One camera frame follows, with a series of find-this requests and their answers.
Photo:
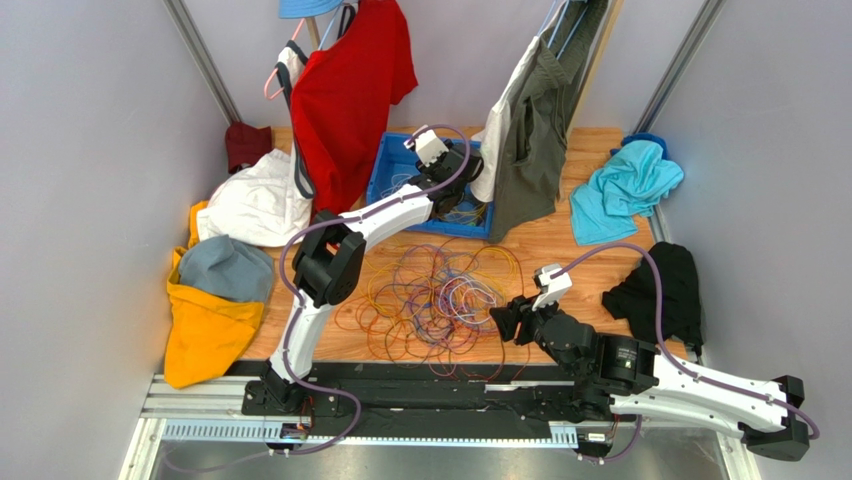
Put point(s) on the dark blue cloth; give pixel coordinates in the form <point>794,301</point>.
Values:
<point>643,136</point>

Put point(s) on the red t-shirt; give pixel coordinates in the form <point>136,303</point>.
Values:
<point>340,106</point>

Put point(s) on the dark red cloth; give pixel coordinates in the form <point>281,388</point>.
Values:
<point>246,145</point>

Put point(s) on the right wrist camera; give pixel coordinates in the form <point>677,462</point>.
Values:
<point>553,284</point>

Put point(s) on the blue hat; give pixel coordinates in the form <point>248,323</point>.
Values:
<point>297,9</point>

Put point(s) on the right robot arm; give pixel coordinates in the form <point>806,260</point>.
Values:
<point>617,376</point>

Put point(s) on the blue divided plastic bin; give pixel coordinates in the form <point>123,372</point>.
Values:
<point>395,165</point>

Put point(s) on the grey-blue cloth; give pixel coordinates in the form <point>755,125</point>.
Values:
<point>229,269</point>

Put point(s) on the white cloth with black trim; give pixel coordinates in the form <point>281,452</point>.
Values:
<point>263,205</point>

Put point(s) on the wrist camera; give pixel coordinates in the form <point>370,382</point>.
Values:
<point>427,145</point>
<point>553,284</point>

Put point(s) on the turquoise cloth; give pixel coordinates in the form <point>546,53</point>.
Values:
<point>631,183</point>

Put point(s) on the metal corner rail left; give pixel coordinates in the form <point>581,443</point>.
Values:
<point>194,41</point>

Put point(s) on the olive green hanging garment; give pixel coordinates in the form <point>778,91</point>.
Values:
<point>541,102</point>

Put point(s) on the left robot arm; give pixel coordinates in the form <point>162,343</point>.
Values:
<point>328,263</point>

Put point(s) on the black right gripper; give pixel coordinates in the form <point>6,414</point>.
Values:
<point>523,319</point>

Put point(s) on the wooden pole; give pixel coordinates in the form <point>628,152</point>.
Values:
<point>593,64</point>

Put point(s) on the pink hanger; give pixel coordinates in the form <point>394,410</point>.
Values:
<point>290,65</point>

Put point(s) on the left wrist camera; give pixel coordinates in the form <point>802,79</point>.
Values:
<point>427,145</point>

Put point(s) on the metal corner rail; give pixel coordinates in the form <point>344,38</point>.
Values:
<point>686,51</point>
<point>194,41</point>

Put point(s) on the metal corner rail right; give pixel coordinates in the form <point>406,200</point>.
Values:
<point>686,51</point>

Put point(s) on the yellow cloth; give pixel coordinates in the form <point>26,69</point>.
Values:
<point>208,333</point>

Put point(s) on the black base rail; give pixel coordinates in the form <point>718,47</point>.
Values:
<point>380,404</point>

